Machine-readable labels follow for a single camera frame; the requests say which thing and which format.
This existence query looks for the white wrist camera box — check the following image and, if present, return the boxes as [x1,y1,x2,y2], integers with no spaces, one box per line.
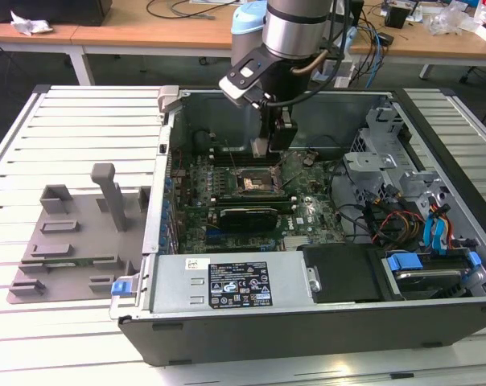
[218,54,277,108]

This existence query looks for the black open PC case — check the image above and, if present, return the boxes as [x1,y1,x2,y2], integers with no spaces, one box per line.
[108,85,486,367]

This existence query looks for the gray parts rack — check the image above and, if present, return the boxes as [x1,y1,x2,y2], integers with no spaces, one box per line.
[6,162,152,305]

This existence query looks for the black RAM slot row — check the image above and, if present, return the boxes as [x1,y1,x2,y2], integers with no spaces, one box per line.
[209,145,287,168]
[209,195,297,214]

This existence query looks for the clear plastic bags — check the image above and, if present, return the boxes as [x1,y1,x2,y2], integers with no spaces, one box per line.
[426,2,476,36]

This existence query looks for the large black box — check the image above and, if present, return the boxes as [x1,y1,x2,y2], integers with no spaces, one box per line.
[0,0,113,27]

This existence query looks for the crumpled white paper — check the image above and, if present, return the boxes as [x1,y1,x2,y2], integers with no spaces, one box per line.
[10,10,54,36]

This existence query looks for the wooden desk white frame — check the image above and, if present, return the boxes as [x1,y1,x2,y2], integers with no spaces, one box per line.
[0,0,244,86]
[349,0,486,80]

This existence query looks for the red yellow wire bundle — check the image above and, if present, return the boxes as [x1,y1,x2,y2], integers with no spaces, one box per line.
[371,211,425,246]

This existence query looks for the green motherboard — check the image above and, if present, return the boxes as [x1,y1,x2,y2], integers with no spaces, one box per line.
[168,150,348,254]

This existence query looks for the black graphics card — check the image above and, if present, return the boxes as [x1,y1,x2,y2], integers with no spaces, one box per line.
[218,207,279,232]

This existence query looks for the thin wire locking lever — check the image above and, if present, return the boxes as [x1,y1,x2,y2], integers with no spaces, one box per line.
[224,138,240,172]
[271,152,292,170]

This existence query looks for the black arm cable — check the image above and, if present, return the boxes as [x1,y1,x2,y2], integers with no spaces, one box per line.
[289,0,352,108]

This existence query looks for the hard disk in blue carrier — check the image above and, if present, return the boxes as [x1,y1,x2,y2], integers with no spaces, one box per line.
[381,249,482,302]

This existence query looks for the gray metal disk bay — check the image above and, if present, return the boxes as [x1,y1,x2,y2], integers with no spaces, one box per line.
[342,150,399,204]

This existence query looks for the small black box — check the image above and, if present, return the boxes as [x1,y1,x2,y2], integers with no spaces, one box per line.
[387,4,409,29]

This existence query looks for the silver power supply handle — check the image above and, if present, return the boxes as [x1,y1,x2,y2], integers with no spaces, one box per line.
[306,264,323,293]

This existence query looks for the silver CPU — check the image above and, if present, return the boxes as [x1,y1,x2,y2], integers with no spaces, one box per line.
[250,138,270,160]

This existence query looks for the CPU socket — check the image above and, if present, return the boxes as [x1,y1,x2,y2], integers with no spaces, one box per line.
[233,165,283,199]

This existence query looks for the gray power supply unit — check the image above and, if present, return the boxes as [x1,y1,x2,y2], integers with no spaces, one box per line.
[150,253,312,314]

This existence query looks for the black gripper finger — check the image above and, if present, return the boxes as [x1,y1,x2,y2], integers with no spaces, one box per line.
[257,104,270,141]
[268,105,300,154]

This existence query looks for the blue cable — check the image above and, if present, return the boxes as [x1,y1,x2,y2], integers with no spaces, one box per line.
[363,19,389,88]

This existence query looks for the gray case latch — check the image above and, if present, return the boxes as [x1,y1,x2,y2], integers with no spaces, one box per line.
[157,85,183,114]

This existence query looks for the blue flat wire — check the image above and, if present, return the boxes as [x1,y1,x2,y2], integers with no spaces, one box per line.
[430,203,452,255]
[422,216,440,253]

